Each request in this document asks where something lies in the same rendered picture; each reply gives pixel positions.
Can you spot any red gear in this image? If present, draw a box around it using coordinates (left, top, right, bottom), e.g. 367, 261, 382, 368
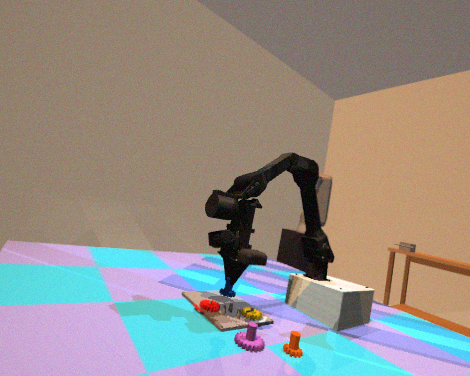
199, 300, 220, 312

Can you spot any dark blue gear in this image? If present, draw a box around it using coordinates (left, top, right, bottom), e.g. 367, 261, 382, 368
219, 277, 236, 298

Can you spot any pink gear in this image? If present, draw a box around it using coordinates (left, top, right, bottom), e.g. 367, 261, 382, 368
234, 322, 265, 353

